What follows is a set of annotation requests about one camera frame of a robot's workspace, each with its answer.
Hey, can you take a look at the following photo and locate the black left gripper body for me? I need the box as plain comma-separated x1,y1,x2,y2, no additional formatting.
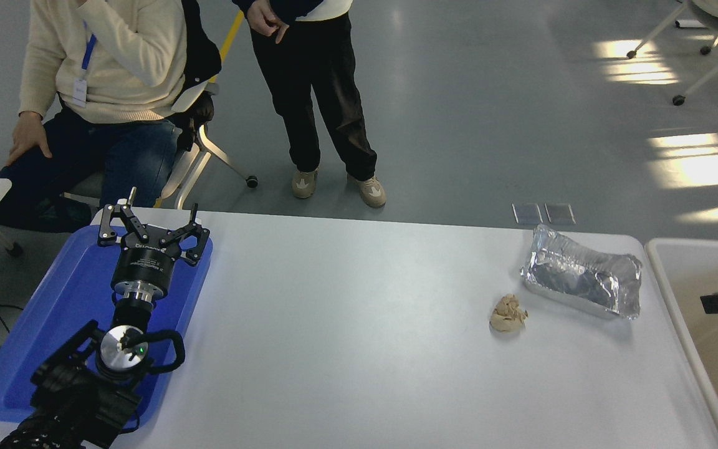
112,241,183,295

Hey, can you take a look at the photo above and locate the person's right hand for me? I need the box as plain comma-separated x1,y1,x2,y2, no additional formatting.
248,0,290,44
7,111,53,167

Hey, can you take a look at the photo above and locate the large pale bin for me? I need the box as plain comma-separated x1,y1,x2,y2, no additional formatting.
644,238,718,449

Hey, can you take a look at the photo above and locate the blue plastic tray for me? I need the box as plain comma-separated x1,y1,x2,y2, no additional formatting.
0,224,214,431

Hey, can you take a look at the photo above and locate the crumpled silver foil tray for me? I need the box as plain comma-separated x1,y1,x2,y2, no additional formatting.
520,224,643,321

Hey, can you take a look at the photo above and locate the person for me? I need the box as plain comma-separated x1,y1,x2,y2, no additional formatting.
231,0,388,208
0,0,223,233

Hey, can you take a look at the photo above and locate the white wheeled office chair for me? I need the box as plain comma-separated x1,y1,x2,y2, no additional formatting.
63,0,259,210

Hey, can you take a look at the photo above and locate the clear rectangular floor plate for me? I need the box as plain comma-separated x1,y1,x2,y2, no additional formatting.
545,203,577,226
512,204,543,226

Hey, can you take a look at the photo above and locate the crumpled tan paper ball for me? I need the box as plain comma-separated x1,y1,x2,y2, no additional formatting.
490,294,529,333

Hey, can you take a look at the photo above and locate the white chair with casters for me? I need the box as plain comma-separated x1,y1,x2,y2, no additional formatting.
626,0,718,108

